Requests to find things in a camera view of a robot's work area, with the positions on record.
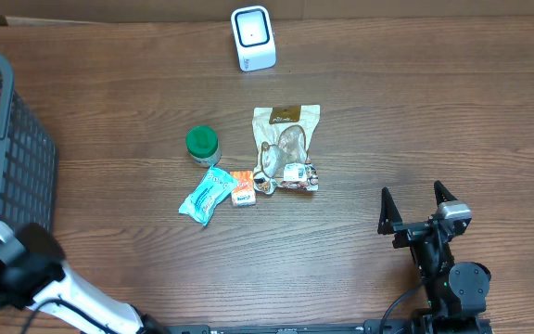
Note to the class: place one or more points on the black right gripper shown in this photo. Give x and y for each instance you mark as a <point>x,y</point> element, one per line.
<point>408,232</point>

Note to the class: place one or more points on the beige snack bag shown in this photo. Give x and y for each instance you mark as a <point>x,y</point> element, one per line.
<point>283,136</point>

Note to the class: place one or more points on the orange Kleenex tissue pack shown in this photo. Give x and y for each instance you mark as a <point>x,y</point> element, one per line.
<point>244,194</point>

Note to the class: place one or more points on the teal flushable wipes pack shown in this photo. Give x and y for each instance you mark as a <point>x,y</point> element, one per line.
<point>214,187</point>

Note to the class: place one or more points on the green lidded jar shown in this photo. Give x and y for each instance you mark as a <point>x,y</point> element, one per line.
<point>203,146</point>

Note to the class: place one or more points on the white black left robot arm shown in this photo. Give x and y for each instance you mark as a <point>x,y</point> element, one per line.
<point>35,275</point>

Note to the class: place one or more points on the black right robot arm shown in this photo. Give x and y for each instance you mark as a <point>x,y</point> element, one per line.
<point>456,292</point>

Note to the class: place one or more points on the white barcode scanner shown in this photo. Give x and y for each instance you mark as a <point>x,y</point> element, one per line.
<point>254,40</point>

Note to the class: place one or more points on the grey plastic mesh basket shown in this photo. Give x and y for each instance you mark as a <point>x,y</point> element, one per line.
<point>28,160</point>

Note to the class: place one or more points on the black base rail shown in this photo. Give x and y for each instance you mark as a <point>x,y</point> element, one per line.
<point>370,326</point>

